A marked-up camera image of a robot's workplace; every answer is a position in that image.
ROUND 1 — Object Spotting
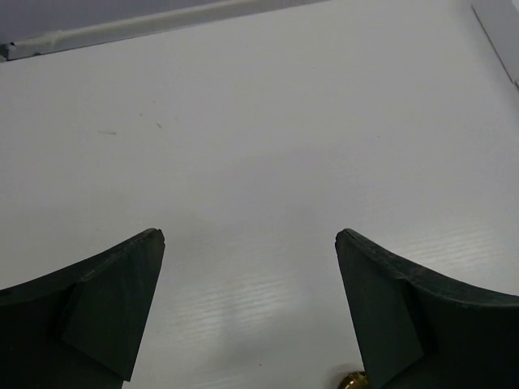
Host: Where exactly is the metal rail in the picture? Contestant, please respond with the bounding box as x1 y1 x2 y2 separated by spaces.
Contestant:
1 1 311 62
472 0 518 87

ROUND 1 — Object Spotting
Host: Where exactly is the metal rear rail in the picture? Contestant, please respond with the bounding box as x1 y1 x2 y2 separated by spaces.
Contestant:
1 1 311 62

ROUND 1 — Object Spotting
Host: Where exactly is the gold spoon teal handle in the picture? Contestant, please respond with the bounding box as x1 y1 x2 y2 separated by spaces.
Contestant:
337 370 370 389

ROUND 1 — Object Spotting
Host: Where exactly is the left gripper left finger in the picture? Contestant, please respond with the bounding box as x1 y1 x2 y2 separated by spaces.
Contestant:
1 229 165 388

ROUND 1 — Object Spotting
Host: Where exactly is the metal right rail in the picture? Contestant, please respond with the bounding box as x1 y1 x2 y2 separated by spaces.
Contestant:
472 0 518 87

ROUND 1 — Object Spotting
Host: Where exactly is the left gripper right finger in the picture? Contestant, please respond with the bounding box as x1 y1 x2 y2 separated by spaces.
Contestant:
335 229 518 388

